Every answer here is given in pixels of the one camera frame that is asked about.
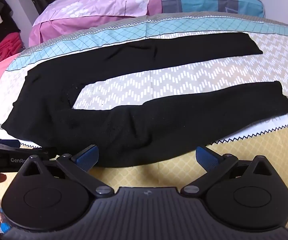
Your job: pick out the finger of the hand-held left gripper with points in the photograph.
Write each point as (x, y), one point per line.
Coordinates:
(8, 146)

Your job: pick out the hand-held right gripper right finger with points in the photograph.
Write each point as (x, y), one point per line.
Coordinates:
(206, 156)

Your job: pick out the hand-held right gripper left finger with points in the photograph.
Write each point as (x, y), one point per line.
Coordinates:
(88, 158)

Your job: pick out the black pants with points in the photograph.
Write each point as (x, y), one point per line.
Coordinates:
(139, 130)

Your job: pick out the geometric patterned bed sheet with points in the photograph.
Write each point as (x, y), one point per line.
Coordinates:
(184, 75)

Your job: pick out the stack of red clothes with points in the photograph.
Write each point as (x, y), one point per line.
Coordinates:
(8, 47)

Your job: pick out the pink floral bed sheet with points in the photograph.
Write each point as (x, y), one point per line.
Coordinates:
(96, 2)

